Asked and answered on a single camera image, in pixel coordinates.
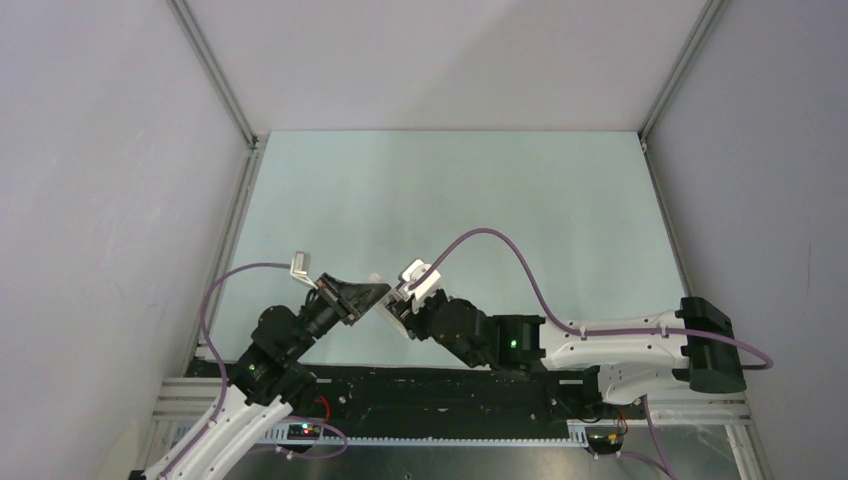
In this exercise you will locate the white remote control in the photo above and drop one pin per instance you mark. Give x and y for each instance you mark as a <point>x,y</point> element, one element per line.
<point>395,306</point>

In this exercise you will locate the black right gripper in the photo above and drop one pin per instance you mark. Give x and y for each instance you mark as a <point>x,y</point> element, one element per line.
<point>414,319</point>

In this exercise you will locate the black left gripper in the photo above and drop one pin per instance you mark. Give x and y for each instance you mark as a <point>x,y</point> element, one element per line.
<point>349,299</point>

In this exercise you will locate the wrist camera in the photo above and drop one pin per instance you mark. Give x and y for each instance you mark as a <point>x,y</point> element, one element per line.
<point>423,280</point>
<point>299,269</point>

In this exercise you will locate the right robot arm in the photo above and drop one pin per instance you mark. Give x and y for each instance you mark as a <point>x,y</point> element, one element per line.
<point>690,346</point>

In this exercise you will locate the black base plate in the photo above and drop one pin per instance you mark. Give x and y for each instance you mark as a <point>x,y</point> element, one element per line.
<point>462,404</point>

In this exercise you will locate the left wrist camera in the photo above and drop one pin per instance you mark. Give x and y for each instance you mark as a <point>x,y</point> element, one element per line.
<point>299,269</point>

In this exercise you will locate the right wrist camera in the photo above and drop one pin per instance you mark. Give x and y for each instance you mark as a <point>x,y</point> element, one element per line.
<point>423,280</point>

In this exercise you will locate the aluminium frame rail left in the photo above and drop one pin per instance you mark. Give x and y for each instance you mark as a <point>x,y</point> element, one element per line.
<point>209,186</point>

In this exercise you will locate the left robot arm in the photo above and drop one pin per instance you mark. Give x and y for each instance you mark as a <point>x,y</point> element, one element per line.
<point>267,383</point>

